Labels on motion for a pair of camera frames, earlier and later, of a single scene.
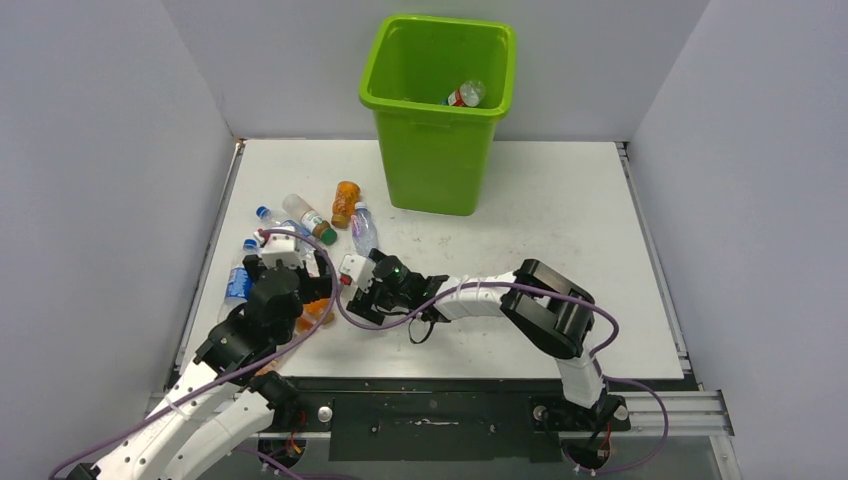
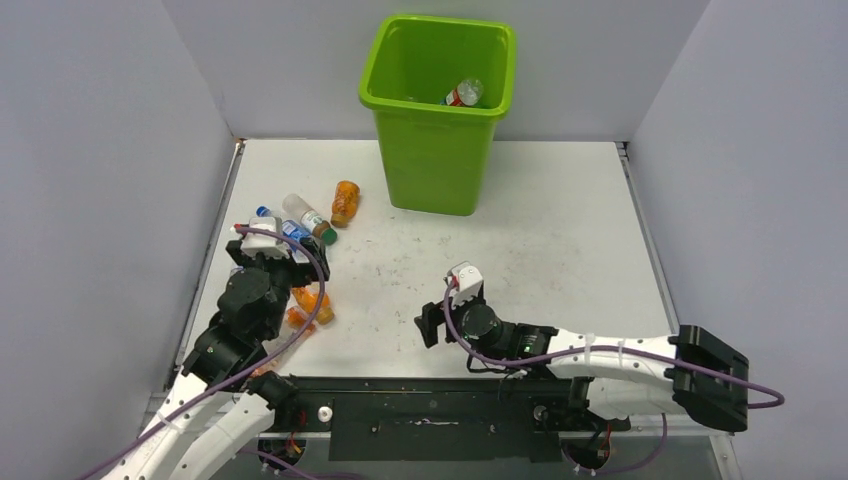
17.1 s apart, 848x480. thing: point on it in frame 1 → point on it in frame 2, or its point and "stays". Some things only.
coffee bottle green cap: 309,219 stays
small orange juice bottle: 346,197 stays
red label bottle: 468,94 stays
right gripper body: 363,303 → 435,318
